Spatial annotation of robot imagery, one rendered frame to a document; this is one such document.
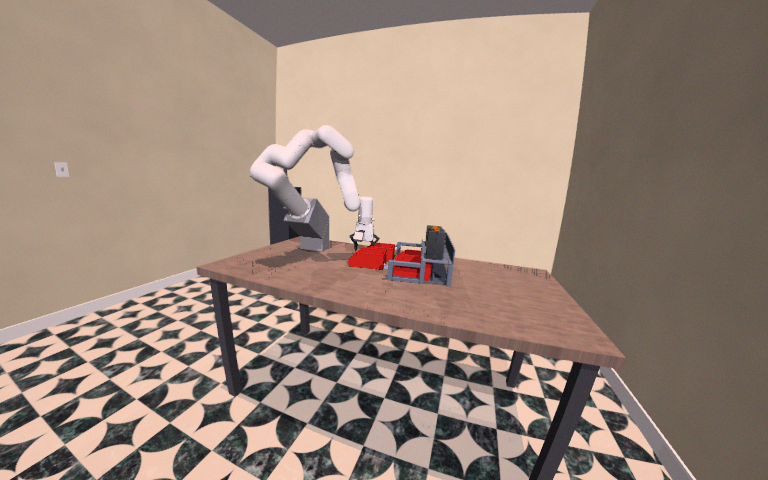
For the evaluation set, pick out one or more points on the red bin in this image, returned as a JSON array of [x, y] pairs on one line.
[[411, 271], [390, 248], [368, 258], [408, 253]]

